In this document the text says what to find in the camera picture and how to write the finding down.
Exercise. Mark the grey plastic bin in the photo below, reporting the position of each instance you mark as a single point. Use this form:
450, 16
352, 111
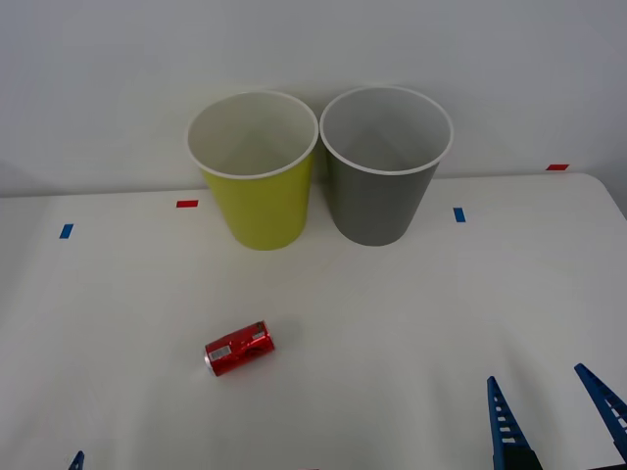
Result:
377, 210

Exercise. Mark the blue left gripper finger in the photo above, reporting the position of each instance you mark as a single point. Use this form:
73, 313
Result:
77, 462

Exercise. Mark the yellow-green plastic bin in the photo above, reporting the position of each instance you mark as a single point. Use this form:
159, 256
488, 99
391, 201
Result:
264, 210

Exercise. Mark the red drink can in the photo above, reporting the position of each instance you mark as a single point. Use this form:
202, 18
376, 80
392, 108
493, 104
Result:
238, 347

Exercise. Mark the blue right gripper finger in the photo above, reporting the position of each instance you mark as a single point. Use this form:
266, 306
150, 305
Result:
607, 401
504, 440

